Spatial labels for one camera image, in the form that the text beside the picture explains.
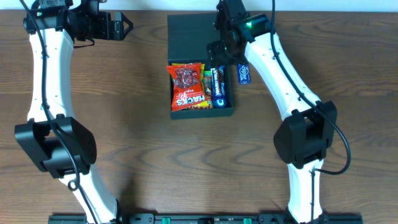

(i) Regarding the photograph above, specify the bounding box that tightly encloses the dark green box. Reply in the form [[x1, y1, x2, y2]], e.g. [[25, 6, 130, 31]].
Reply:
[[167, 12, 234, 119]]

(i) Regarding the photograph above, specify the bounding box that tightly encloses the purple Dairy Milk bar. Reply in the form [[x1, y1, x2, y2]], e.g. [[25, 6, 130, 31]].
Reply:
[[211, 68, 223, 98]]

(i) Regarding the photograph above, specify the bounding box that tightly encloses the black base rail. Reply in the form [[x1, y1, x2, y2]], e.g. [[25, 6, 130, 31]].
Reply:
[[48, 212, 363, 224]]

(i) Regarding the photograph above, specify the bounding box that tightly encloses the blue Oreo cookie pack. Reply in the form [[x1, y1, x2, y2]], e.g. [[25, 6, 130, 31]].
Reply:
[[211, 65, 228, 108]]

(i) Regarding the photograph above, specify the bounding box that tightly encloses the small blue Eclipse pack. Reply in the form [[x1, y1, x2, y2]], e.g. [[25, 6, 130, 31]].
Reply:
[[237, 63, 251, 85]]

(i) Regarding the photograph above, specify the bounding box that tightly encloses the green Haribo gummy bag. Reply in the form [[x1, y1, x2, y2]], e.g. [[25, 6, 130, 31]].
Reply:
[[187, 71, 213, 110]]

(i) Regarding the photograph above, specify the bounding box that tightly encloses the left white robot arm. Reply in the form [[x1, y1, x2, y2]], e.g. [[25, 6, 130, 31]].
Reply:
[[14, 0, 133, 223]]

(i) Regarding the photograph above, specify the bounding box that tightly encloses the red Hacks candy bag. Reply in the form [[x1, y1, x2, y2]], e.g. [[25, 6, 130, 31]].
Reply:
[[166, 62, 208, 112]]

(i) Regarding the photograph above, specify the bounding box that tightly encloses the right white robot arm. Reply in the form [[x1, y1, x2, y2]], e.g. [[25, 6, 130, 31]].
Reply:
[[208, 1, 336, 223]]

